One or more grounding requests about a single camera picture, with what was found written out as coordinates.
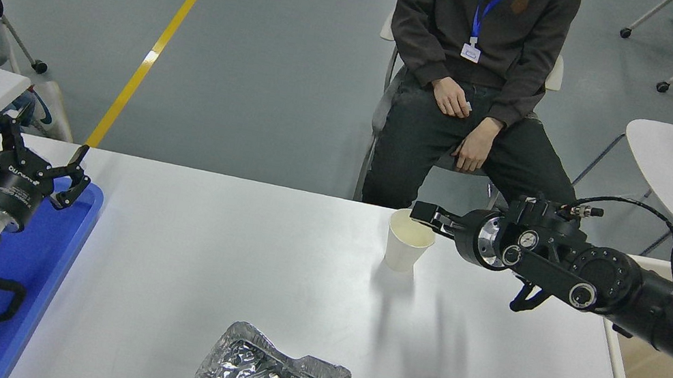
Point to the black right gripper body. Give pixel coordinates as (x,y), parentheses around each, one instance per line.
(472,237)

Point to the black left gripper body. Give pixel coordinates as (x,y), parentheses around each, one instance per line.
(11,190)

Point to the white paper cup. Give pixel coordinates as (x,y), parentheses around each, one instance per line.
(405,250)

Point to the person's left hand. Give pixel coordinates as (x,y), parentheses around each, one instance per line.
(475,148)

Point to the person's right hand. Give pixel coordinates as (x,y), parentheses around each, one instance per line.
(451,97)

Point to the grey padded armchair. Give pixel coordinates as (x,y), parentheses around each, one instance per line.
(385,101)

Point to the yellow floor tape line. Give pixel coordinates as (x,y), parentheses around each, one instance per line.
(161,44)

